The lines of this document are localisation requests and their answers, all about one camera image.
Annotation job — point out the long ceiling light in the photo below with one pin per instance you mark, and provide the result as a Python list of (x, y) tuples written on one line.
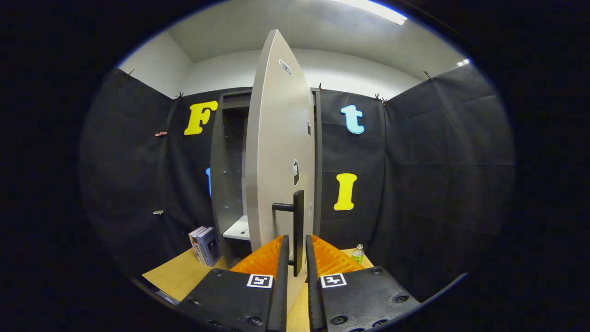
[(373, 10)]

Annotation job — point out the white cabinet shelf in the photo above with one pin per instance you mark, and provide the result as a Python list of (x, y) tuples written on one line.
[(238, 229)]

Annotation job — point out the green drink bottle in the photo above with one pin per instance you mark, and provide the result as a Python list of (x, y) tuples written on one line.
[(357, 254)]

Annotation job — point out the light blue booklet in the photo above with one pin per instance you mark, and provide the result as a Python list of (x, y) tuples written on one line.
[(167, 297)]

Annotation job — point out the blue book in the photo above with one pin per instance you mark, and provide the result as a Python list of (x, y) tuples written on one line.
[(209, 246)]

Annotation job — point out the black backdrop cloth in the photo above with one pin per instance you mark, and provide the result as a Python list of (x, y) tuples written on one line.
[(415, 184)]

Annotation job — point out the small ceiling light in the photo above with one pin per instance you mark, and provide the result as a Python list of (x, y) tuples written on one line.
[(463, 62)]

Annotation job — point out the grey shoe cabinet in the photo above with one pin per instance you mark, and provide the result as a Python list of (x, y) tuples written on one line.
[(221, 184)]

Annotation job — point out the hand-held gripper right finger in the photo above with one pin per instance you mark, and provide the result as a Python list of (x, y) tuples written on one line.
[(314, 286)]

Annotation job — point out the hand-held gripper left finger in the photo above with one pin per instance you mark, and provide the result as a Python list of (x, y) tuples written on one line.
[(279, 286)]

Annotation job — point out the beige shoe cabinet door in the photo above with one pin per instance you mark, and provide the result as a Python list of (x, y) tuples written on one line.
[(276, 138)]

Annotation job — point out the white book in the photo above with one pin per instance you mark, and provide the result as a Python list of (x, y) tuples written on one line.
[(193, 235)]

